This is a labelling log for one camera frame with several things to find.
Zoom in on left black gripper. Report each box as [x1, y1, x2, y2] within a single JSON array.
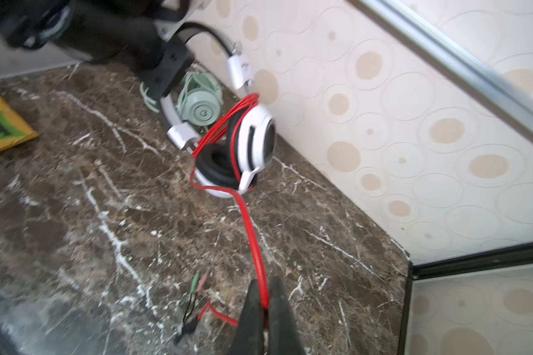
[[53, 1, 195, 98]]

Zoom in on red headphone cable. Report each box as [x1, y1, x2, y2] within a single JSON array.
[[174, 92, 271, 347]]

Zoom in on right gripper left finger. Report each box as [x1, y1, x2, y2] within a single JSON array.
[[227, 279, 265, 355]]

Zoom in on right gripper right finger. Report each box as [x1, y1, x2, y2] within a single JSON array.
[[268, 276, 305, 355]]

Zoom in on white black red headphones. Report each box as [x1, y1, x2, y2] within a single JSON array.
[[158, 21, 277, 200]]

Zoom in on horizontal aluminium frame bar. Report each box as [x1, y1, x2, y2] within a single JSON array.
[[350, 0, 533, 143]]

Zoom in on mint green headphones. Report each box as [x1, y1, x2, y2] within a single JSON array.
[[139, 72, 224, 129]]

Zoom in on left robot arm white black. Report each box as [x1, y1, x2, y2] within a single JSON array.
[[0, 0, 194, 98]]

